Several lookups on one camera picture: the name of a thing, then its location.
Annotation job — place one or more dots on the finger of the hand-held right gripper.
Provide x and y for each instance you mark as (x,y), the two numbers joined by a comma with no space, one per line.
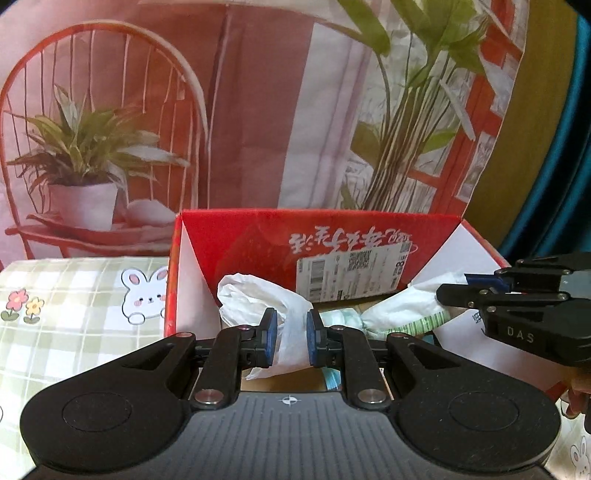
(466,295)
(540,272)

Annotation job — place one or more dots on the red cardboard box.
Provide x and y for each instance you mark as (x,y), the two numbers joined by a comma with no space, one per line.
(258,235)

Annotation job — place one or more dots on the person's right hand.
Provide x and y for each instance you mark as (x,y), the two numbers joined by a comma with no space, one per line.
(579,397)

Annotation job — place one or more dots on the white green-striped packet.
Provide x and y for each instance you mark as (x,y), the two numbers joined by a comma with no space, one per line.
(411,304)

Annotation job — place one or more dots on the pale green soft packet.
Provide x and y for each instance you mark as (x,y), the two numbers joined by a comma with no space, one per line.
(344,319)

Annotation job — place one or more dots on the white plastic packet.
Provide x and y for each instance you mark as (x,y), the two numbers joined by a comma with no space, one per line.
(258,295)

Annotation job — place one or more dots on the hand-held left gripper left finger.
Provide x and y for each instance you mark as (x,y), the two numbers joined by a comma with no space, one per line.
(270,336)

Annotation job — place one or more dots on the printed wall cloth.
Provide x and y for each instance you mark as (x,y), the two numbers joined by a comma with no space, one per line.
(258,101)

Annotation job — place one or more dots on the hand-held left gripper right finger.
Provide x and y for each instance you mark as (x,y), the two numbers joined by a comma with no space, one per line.
(312,339)

